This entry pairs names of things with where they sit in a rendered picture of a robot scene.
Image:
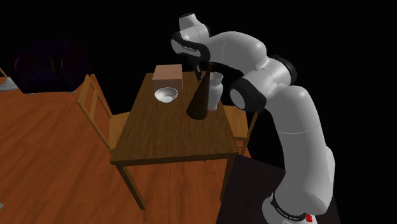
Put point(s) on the light wooden chair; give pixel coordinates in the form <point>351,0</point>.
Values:
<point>116,124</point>
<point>237,121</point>

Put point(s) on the dark brown cone-shaped vase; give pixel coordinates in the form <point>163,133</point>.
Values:
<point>198,102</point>

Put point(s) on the grey lamp with wooden stem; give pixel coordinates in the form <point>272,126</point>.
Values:
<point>7,84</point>

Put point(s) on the white ribbed vase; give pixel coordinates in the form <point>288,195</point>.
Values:
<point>215,93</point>

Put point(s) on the white bowl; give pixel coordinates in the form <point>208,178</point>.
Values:
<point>166,94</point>

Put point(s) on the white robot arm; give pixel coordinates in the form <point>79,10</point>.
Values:
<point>297,124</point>

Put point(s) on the dark armchair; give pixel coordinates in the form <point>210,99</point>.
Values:
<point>46,68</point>

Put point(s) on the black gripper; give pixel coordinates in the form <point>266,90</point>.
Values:
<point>206,66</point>

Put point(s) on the brown wooden table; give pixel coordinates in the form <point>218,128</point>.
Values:
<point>167,133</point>

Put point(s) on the dark robot stand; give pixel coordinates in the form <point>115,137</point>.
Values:
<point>248,192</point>

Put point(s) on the brown cardboard box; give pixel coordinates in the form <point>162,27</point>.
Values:
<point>167,77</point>

